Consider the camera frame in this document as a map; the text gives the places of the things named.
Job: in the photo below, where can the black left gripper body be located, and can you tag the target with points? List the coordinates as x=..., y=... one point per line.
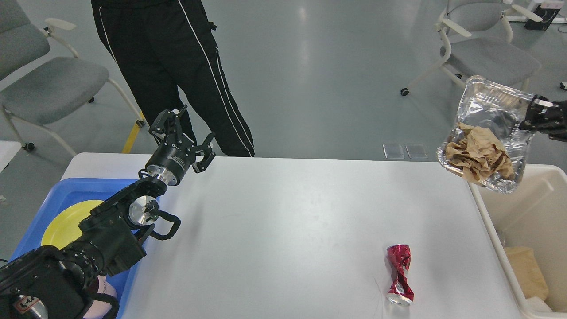
x=171, y=162

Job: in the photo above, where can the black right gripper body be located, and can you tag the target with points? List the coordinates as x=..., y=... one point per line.
x=557, y=115

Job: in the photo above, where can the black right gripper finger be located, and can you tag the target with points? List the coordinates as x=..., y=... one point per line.
x=540, y=115

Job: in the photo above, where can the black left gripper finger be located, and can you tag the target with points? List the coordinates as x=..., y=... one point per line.
x=167, y=129
x=206, y=150

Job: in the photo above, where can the foil tray with paper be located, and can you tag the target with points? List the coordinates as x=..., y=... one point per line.
x=486, y=145

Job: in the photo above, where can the yellow plastic plate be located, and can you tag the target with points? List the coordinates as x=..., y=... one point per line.
x=64, y=228

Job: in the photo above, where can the brown paper bag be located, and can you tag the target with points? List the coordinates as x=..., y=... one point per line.
x=527, y=272

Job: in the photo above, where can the pink mug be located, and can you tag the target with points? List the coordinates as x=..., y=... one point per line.
x=105, y=304

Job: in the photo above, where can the crushed red can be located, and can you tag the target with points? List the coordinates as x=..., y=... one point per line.
x=399, y=257

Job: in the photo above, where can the white paper cup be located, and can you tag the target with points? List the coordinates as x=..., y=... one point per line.
x=536, y=304

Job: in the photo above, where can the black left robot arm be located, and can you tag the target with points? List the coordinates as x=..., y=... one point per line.
x=52, y=283

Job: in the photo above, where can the person in striped black pants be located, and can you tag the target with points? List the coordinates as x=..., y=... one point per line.
x=165, y=46

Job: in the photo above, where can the beige plastic bin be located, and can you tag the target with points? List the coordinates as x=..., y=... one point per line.
x=533, y=216

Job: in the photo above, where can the grey chair right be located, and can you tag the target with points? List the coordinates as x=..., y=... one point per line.
x=477, y=39

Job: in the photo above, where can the grey chair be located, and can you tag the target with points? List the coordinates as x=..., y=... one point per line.
x=477, y=39
x=53, y=90

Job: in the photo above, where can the grey chair left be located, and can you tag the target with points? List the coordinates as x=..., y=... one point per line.
x=53, y=90

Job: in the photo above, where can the clear floor plate right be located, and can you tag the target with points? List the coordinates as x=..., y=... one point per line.
x=416, y=151

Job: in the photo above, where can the clear floor plate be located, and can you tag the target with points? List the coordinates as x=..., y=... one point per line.
x=416, y=151
x=393, y=151

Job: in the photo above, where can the clear floor plate left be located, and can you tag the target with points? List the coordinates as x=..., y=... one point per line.
x=393, y=151

